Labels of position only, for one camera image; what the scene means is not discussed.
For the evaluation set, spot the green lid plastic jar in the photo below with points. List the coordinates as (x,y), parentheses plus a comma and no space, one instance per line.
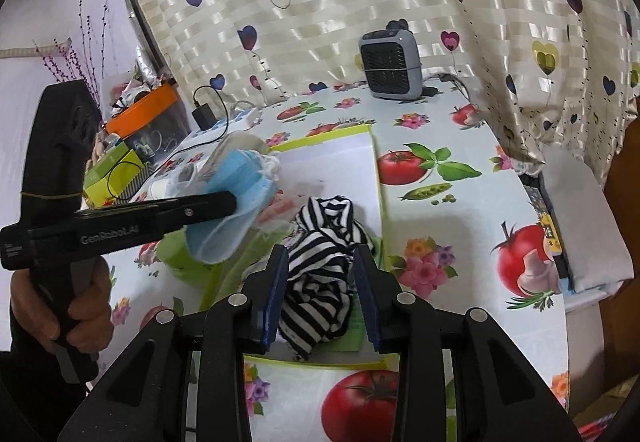
(173,251)

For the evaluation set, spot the purple decorative twigs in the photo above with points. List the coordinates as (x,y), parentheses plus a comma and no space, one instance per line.
(85,61)

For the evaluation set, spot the vegetable print tablecloth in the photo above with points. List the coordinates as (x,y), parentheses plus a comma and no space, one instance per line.
(457,230)

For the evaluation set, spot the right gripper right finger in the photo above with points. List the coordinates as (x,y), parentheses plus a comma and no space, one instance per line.
(499,394)

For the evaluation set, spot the dark green flat box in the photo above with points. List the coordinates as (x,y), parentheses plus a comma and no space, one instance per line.
(104,165)

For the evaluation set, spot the small grey fan heater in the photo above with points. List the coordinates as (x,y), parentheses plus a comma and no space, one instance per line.
(391,62)

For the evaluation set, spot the clear bag of beige cloth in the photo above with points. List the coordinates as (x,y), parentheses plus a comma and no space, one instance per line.
(235,141)

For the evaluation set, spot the black charger plug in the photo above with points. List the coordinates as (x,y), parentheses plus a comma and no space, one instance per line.
(204,117)

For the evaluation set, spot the clear red printed packet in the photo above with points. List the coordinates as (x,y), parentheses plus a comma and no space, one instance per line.
(281,211)

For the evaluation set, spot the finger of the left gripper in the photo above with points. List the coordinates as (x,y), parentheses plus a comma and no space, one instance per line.
(202,208)

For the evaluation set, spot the orange lid storage bin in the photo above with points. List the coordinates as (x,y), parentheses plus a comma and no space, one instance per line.
(153,125)

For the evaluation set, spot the white power strip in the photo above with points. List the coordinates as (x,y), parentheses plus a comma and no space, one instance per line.
(242,121)

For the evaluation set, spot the black white striped cloth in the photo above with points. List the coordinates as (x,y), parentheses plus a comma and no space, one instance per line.
(317,302)

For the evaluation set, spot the yellow green tissue box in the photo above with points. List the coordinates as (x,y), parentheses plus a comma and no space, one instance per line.
(105,191)

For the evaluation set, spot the lime green shallow box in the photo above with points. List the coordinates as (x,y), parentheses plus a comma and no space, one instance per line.
(339,163)

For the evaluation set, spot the heart print curtain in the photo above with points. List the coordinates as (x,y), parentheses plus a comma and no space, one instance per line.
(561,72)

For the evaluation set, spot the light green microfibre cloth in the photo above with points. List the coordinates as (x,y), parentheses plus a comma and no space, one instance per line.
(353,347)

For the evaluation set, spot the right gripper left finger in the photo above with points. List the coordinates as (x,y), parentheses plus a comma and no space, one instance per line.
(143,395)

